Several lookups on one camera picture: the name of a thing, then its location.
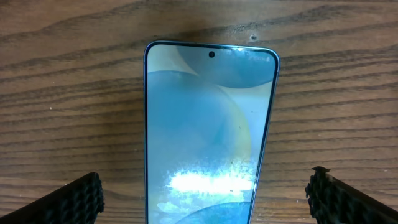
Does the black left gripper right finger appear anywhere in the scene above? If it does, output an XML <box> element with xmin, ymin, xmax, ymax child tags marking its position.
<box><xmin>305</xmin><ymin>166</ymin><xmax>397</xmax><ymax>224</ymax></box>

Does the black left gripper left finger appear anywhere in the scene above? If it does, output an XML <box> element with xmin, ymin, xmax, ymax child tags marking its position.
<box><xmin>1</xmin><ymin>172</ymin><xmax>104</xmax><ymax>224</ymax></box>

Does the blue smartphone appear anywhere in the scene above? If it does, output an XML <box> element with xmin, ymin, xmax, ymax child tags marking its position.
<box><xmin>143</xmin><ymin>40</ymin><xmax>280</xmax><ymax>224</ymax></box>

